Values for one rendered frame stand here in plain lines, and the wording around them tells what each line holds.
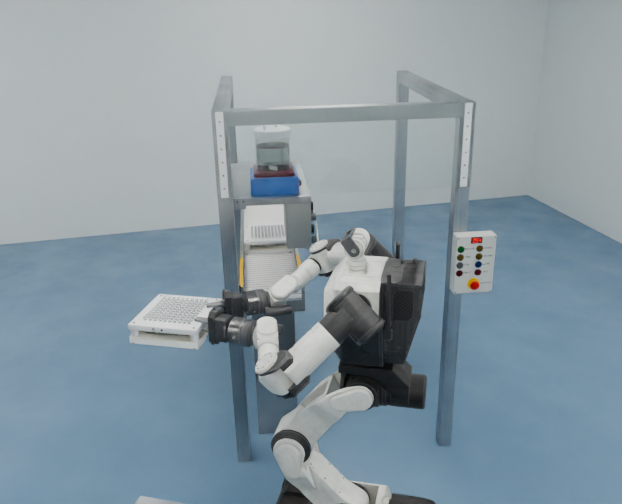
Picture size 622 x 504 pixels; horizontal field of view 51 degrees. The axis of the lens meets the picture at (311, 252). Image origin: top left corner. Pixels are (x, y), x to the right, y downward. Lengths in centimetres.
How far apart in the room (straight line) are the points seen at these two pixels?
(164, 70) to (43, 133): 118
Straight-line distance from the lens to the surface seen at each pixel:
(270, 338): 201
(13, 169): 627
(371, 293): 192
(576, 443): 352
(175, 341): 220
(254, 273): 306
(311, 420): 229
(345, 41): 624
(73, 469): 339
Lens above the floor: 205
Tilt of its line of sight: 22 degrees down
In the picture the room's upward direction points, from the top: 1 degrees counter-clockwise
